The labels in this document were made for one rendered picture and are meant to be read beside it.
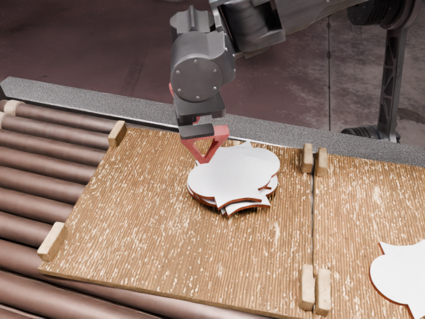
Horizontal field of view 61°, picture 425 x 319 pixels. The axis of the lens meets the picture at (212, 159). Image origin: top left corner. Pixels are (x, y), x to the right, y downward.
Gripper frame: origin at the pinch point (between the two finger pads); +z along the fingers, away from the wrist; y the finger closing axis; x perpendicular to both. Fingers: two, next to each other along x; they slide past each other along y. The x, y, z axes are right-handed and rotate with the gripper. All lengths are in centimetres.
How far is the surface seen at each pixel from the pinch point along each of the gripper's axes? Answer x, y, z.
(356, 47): 167, -207, 112
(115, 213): -15.6, 3.2, 11.7
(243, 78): 62, -180, 110
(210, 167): 1.8, 0.2, 7.0
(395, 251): 27.1, 19.9, 11.1
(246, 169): 7.9, 2.0, 7.0
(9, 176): -36.2, -11.6, 13.5
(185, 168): -2.1, -5.3, 12.1
